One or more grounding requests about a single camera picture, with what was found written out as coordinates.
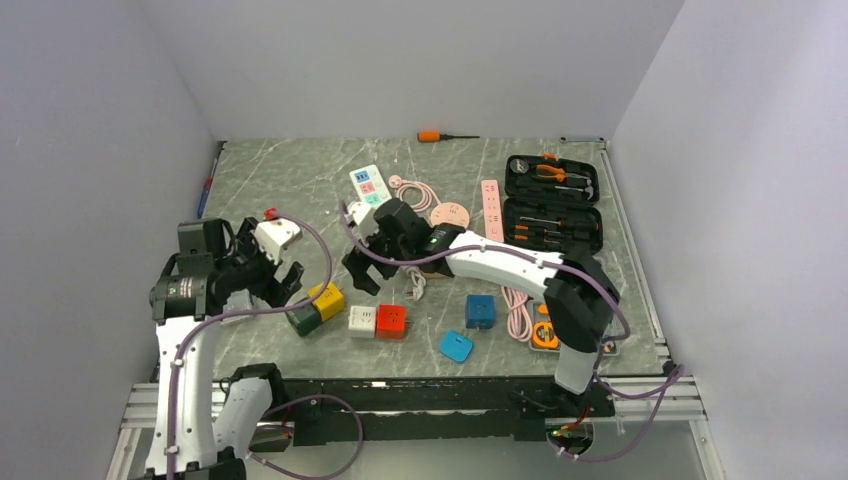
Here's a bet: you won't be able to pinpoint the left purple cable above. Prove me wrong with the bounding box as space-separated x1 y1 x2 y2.
164 210 366 480

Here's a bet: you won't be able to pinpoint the beige cube adapter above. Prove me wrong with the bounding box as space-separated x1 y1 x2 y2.
419 258 453 278

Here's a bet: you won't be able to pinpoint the orange handled screwdriver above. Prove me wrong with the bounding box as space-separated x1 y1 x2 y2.
416 131 479 143

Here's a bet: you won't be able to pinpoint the blue red pen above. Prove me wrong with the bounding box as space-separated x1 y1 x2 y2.
196 157 219 219

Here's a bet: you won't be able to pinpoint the pink power strip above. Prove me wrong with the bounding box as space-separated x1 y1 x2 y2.
481 179 504 242

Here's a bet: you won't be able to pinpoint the red cube adapter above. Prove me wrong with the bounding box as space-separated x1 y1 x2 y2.
375 304 407 340

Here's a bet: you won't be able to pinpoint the black tool case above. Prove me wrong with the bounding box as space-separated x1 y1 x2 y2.
502 154 604 255

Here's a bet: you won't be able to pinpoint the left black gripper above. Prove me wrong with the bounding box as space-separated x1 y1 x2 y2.
216 218 303 309

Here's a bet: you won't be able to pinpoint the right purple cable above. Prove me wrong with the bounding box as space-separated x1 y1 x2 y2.
337 199 688 464

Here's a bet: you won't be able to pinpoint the grey tool tray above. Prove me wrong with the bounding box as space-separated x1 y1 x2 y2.
527 300 623 357

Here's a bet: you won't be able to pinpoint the orange tape measure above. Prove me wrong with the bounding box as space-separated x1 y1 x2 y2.
530 321 560 351

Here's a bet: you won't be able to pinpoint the orange pliers in case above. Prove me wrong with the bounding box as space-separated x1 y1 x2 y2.
535 164 568 183

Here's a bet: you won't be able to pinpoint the pink usb cable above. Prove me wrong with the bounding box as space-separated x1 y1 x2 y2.
386 174 441 215

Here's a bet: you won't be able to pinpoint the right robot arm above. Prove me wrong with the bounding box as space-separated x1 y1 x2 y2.
338 198 624 415

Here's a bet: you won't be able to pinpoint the white cube adapter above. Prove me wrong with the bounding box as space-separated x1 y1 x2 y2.
347 305 377 339

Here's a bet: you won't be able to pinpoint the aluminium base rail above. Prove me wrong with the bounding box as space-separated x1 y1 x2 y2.
120 376 707 429

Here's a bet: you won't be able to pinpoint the pink cable with plug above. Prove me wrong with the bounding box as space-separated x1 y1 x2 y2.
499 286 537 344

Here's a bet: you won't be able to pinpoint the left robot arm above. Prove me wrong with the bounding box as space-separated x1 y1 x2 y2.
141 217 304 479

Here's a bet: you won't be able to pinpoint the clear plastic screw box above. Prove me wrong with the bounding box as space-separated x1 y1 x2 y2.
221 290 257 325

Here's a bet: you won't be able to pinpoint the white power strip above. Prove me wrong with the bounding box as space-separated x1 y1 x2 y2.
349 164 392 208

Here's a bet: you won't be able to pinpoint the yellow cube adapter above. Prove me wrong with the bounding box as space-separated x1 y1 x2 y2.
311 282 345 322

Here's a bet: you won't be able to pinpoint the white power strip cord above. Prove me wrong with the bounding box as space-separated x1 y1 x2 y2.
401 263 431 302

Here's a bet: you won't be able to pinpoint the dark blue cube adapter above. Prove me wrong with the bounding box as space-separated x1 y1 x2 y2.
465 294 496 330

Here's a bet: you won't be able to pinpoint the purple cable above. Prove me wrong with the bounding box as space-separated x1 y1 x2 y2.
337 199 688 464
164 210 366 480

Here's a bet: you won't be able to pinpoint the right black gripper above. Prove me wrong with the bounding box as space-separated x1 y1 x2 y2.
343 222 413 295

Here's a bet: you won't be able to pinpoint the green cube adapter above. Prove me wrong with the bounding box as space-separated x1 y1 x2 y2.
285 303 324 338

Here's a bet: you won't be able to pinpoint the light blue cube adapter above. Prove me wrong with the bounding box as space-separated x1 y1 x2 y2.
439 330 473 364

